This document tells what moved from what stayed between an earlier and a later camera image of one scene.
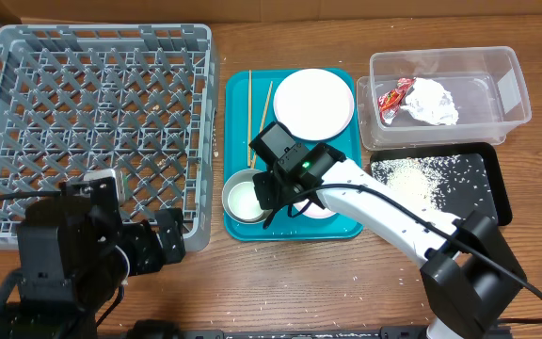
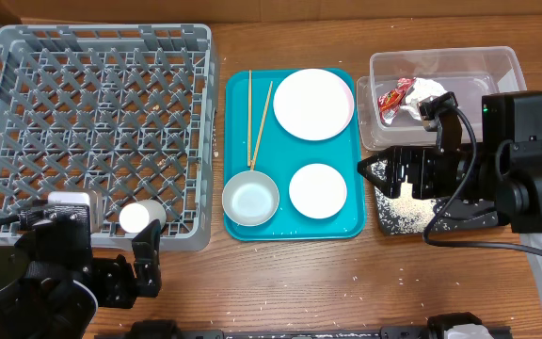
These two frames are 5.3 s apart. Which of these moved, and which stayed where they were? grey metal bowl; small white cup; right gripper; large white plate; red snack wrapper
Moved: right gripper; small white cup
Stayed: red snack wrapper; grey metal bowl; large white plate
